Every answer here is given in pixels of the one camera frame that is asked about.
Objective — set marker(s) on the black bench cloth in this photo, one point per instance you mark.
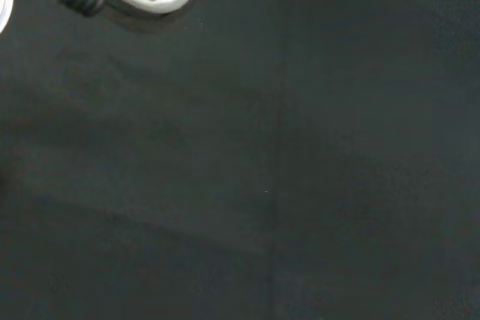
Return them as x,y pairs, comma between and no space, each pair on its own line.
240,170

